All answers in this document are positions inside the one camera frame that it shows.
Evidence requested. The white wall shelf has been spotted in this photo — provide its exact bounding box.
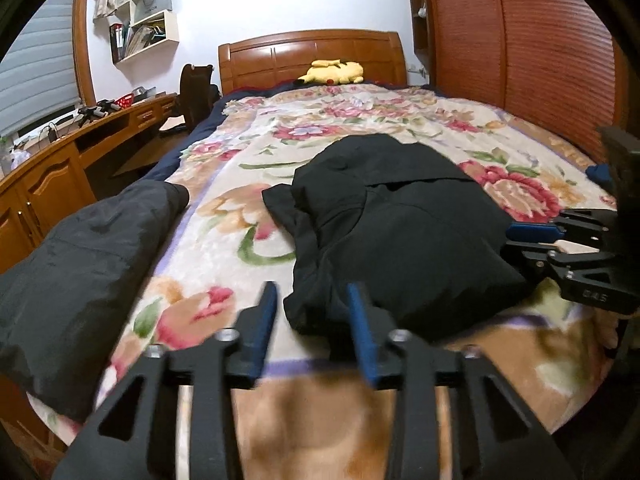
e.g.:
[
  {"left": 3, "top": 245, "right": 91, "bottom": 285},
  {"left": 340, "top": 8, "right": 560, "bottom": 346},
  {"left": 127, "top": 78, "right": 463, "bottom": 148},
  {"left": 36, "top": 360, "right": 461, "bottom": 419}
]
[{"left": 91, "top": 0, "right": 181, "bottom": 65}]

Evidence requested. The yellow plush toy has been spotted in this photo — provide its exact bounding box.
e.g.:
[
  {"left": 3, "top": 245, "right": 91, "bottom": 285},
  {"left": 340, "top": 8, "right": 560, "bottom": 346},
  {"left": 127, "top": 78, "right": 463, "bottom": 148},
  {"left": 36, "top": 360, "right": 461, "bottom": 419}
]
[{"left": 298, "top": 59, "right": 365, "bottom": 86}]

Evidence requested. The blue cloth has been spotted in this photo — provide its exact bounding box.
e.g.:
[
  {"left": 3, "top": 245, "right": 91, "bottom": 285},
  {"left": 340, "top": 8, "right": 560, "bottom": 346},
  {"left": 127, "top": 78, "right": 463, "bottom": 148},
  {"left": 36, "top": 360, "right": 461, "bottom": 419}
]
[{"left": 586, "top": 162, "right": 618, "bottom": 193}]

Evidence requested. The floral blanket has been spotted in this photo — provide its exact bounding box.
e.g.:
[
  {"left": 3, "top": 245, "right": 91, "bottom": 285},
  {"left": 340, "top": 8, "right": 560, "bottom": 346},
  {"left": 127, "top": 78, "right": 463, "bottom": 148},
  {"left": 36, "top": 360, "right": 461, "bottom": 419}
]
[{"left": 25, "top": 84, "right": 626, "bottom": 480}]

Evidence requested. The wooden louvered wardrobe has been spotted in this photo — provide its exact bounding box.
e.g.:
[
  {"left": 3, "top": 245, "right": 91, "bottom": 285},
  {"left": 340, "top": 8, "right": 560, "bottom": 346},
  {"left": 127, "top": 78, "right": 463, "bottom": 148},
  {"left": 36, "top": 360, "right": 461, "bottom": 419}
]
[{"left": 405, "top": 0, "right": 631, "bottom": 171}]

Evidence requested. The wooden headboard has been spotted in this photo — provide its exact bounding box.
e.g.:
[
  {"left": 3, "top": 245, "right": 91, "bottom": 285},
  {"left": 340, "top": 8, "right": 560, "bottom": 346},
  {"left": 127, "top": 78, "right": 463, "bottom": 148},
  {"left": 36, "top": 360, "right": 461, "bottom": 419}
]
[{"left": 218, "top": 30, "right": 408, "bottom": 96}]

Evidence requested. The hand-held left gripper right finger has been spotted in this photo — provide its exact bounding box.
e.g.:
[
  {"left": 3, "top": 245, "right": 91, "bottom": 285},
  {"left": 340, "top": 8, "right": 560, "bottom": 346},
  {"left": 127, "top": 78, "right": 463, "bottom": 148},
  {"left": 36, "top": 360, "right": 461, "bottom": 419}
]
[{"left": 346, "top": 282, "right": 576, "bottom": 480}]

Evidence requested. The navy bedsheet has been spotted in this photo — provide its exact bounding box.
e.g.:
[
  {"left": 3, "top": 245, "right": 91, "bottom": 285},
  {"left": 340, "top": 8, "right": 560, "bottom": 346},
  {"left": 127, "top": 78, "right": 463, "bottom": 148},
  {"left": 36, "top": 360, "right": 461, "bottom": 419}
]
[{"left": 142, "top": 82, "right": 301, "bottom": 183}]

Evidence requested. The wooden desk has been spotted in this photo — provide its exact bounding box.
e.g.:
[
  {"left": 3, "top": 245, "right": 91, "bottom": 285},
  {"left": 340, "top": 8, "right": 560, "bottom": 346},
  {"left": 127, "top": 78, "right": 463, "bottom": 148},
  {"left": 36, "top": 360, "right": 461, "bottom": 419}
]
[{"left": 0, "top": 91, "right": 178, "bottom": 276}]

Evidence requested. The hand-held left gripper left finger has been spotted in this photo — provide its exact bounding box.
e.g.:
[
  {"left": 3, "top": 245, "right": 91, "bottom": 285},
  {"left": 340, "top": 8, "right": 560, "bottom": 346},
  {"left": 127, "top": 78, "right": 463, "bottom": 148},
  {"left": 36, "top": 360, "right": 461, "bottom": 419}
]
[{"left": 52, "top": 281, "right": 278, "bottom": 480}]

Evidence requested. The black tripod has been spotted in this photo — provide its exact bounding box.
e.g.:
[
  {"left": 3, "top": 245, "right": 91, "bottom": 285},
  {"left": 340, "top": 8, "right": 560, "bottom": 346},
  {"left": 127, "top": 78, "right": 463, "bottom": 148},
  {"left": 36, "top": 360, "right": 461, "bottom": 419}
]
[{"left": 75, "top": 100, "right": 122, "bottom": 127}]

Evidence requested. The dark brown chair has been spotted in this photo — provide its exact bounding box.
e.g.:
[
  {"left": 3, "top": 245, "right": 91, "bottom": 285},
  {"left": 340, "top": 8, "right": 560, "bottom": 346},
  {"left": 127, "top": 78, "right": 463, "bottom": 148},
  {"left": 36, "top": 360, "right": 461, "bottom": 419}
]
[{"left": 159, "top": 63, "right": 221, "bottom": 136}]

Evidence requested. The dark grey jacket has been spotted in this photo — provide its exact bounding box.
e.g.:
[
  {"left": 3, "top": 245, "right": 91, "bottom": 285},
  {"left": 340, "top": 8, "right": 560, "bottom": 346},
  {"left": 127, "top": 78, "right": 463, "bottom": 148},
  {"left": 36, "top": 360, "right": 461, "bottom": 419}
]
[{"left": 0, "top": 180, "right": 191, "bottom": 423}]

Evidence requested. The black coat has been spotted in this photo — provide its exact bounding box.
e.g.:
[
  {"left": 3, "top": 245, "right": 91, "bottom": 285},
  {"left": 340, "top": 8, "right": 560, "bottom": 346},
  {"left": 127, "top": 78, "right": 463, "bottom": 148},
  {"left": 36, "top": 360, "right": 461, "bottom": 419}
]
[{"left": 261, "top": 134, "right": 538, "bottom": 337}]

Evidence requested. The grey window blind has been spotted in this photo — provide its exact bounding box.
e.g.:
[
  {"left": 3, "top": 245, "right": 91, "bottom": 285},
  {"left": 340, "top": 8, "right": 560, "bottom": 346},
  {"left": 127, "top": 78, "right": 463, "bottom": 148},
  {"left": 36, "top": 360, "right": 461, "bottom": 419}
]
[{"left": 0, "top": 0, "right": 83, "bottom": 137}]

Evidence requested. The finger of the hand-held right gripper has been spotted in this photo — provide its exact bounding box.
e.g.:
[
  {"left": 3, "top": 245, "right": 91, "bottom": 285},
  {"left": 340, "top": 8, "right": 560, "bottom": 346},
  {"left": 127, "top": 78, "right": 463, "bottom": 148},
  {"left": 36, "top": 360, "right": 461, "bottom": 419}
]
[
  {"left": 505, "top": 210, "right": 619, "bottom": 244},
  {"left": 502, "top": 246, "right": 640, "bottom": 311}
]

